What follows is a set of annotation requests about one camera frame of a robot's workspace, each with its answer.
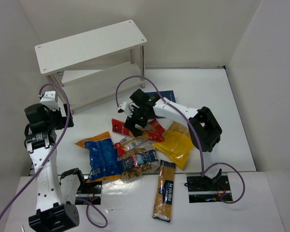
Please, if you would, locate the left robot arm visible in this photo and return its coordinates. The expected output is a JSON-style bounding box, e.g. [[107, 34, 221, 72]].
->
[[24, 103, 84, 232]]

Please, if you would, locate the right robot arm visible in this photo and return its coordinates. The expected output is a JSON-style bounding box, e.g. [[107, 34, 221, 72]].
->
[[117, 89, 222, 189]]

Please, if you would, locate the blue orange pasta bag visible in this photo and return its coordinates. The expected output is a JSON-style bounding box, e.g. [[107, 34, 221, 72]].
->
[[75, 131, 121, 183]]

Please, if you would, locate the white two-tier shelf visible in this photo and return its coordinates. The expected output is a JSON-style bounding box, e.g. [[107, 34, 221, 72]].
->
[[35, 19, 147, 111]]

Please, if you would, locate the red clear spaghetti bag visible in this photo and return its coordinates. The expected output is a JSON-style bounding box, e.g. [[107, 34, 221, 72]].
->
[[114, 136, 148, 157]]

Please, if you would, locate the blue Barilla rigatoni box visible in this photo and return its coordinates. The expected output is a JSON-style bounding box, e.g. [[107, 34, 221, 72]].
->
[[146, 90, 176, 102]]

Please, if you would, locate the clear blue fusilli bag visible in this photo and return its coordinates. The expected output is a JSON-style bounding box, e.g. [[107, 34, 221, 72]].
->
[[117, 145, 160, 180]]

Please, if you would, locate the yellow macaroni bag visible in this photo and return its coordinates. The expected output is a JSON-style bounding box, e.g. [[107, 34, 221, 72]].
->
[[152, 121, 194, 170]]

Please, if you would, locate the La Sicilia spaghetti bag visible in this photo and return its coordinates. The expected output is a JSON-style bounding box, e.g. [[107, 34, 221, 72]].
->
[[152, 160, 175, 223]]

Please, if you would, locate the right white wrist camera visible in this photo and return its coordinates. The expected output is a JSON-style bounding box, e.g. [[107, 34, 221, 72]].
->
[[117, 101, 130, 115]]

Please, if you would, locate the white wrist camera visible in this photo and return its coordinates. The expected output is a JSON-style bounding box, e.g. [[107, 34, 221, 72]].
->
[[117, 101, 130, 115], [40, 91, 59, 111]]

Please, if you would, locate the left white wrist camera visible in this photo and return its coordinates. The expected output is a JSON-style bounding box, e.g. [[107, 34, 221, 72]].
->
[[40, 91, 59, 111]]

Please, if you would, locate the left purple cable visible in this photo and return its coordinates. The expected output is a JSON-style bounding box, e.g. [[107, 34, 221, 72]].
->
[[0, 83, 109, 232]]

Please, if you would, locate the purple cable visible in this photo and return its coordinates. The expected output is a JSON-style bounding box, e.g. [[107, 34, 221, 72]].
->
[[0, 83, 109, 232], [116, 75, 246, 205]]

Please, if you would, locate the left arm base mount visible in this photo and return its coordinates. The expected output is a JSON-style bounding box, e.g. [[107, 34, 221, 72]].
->
[[75, 181, 102, 205]]

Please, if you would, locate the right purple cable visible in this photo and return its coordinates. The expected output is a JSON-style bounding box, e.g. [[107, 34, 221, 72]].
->
[[116, 75, 246, 205]]

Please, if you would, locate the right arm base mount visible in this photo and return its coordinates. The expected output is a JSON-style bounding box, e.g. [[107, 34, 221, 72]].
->
[[184, 174, 233, 203]]

